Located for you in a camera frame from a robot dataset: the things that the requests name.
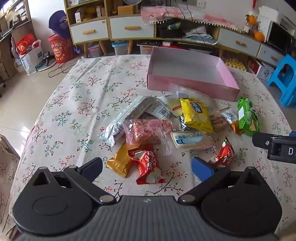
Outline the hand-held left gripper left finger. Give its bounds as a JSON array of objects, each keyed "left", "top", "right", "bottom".
[{"left": 30, "top": 157, "right": 117, "bottom": 205}]

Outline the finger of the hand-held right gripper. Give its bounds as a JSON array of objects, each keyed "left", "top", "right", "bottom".
[{"left": 252, "top": 133, "right": 290, "bottom": 149}]

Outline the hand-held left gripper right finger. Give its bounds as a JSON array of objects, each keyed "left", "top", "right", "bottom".
[{"left": 179, "top": 156, "right": 263, "bottom": 204}]

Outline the red candy packet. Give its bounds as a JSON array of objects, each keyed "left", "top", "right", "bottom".
[
  {"left": 208, "top": 137, "right": 236, "bottom": 168},
  {"left": 128, "top": 144, "right": 170, "bottom": 185}
]

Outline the gold snack packet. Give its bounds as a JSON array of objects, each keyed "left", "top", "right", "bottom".
[{"left": 106, "top": 142, "right": 140, "bottom": 178}]

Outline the green snack packet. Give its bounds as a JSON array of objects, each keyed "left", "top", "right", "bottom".
[{"left": 237, "top": 97, "right": 260, "bottom": 137}]

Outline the white bread packet blue print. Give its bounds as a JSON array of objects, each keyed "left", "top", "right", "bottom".
[{"left": 170, "top": 131, "right": 215, "bottom": 151}]

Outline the orange and silver snack packet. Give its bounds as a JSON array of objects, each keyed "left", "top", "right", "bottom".
[{"left": 220, "top": 109, "right": 243, "bottom": 135}]

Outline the brown snack packet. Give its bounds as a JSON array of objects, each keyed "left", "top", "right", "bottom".
[{"left": 209, "top": 111, "right": 228, "bottom": 132}]

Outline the small black white packet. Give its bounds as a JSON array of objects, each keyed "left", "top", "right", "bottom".
[{"left": 178, "top": 115, "right": 192, "bottom": 132}]

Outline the yellow snack packet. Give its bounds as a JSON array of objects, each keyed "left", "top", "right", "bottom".
[{"left": 180, "top": 98, "right": 215, "bottom": 134}]

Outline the long silver snack packet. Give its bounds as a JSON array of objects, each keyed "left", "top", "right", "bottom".
[{"left": 99, "top": 96, "right": 158, "bottom": 147}]

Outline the pink snack bar packet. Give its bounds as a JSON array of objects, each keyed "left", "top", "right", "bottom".
[{"left": 122, "top": 118, "right": 174, "bottom": 156}]

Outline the white grey snack packet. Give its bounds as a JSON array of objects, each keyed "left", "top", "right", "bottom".
[{"left": 146, "top": 101, "right": 171, "bottom": 121}]

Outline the clear bread packet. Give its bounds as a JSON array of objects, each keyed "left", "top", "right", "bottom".
[{"left": 169, "top": 84, "right": 218, "bottom": 109}]

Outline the pink cardboard box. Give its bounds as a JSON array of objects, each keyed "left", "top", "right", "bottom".
[{"left": 146, "top": 46, "right": 240, "bottom": 102}]

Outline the floral tablecloth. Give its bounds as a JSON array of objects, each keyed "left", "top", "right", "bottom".
[{"left": 0, "top": 55, "right": 294, "bottom": 241}]

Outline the blue plastic stool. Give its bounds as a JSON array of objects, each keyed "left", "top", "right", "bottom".
[{"left": 266, "top": 54, "right": 296, "bottom": 107}]

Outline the printed cardboard box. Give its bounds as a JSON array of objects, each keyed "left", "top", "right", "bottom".
[{"left": 246, "top": 58, "right": 275, "bottom": 80}]

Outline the stack of yellow egg trays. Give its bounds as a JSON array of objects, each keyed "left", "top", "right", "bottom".
[{"left": 223, "top": 57, "right": 247, "bottom": 71}]

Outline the small grey drawer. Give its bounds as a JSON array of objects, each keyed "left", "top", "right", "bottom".
[{"left": 257, "top": 44, "right": 284, "bottom": 66}]

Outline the black microwave oven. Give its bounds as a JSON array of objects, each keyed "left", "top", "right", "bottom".
[{"left": 266, "top": 21, "right": 295, "bottom": 55}]

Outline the wide grey drawer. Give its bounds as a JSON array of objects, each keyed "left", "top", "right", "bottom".
[{"left": 218, "top": 28, "right": 262, "bottom": 57}]

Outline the white cardboard box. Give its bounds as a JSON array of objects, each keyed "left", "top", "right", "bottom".
[{"left": 255, "top": 15, "right": 273, "bottom": 42}]

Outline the clear grey storage bin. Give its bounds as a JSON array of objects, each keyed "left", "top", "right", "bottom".
[{"left": 88, "top": 43, "right": 103, "bottom": 58}]

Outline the black stand on round base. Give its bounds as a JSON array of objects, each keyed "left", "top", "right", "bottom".
[{"left": 38, "top": 51, "right": 57, "bottom": 72}]

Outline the low wooden cabinet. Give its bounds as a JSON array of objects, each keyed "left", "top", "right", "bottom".
[{"left": 154, "top": 16, "right": 285, "bottom": 67}]

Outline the pile of papers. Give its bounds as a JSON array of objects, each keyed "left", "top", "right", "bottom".
[{"left": 184, "top": 25, "right": 218, "bottom": 44}]

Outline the blue lid storage bin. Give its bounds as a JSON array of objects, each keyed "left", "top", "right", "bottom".
[{"left": 112, "top": 41, "right": 130, "bottom": 55}]

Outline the round red bag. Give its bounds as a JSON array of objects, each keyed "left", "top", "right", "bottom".
[{"left": 48, "top": 34, "right": 75, "bottom": 64}]

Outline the white paper bag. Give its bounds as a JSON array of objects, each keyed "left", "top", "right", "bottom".
[{"left": 19, "top": 40, "right": 44, "bottom": 75}]

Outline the clear bin orange latch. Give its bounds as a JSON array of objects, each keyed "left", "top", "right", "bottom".
[{"left": 138, "top": 44, "right": 153, "bottom": 55}]

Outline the white foam box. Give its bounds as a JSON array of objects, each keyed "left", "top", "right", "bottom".
[{"left": 257, "top": 6, "right": 285, "bottom": 17}]

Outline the narrow white drawer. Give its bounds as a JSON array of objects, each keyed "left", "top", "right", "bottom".
[{"left": 70, "top": 20, "right": 109, "bottom": 44}]

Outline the wide white drawer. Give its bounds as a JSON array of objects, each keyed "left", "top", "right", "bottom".
[{"left": 110, "top": 16, "right": 154, "bottom": 39}]

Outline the black storage box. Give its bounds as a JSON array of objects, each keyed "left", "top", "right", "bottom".
[{"left": 158, "top": 20, "right": 185, "bottom": 39}]

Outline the red gift bag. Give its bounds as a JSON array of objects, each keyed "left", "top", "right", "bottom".
[{"left": 16, "top": 34, "right": 37, "bottom": 56}]

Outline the purple plush toy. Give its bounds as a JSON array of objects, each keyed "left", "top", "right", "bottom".
[{"left": 48, "top": 10, "right": 72, "bottom": 41}]

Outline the tall wooden shelf cabinet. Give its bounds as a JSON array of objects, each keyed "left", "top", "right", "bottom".
[{"left": 63, "top": 0, "right": 155, "bottom": 58}]

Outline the yellow plush toy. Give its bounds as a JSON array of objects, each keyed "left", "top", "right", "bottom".
[{"left": 84, "top": 7, "right": 97, "bottom": 20}]

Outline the wooden open shelf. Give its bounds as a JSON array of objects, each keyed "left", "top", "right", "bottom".
[{"left": 0, "top": 0, "right": 33, "bottom": 80}]

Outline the pink cloth with pompoms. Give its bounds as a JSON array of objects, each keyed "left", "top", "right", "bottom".
[{"left": 141, "top": 5, "right": 241, "bottom": 32}]

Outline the orange cardboard box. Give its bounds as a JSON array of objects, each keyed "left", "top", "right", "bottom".
[{"left": 117, "top": 5, "right": 136, "bottom": 15}]

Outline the black floor cable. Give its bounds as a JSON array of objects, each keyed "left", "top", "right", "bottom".
[{"left": 48, "top": 61, "right": 70, "bottom": 78}]

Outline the black hanging cable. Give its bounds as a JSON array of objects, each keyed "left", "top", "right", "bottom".
[{"left": 174, "top": 0, "right": 208, "bottom": 44}]

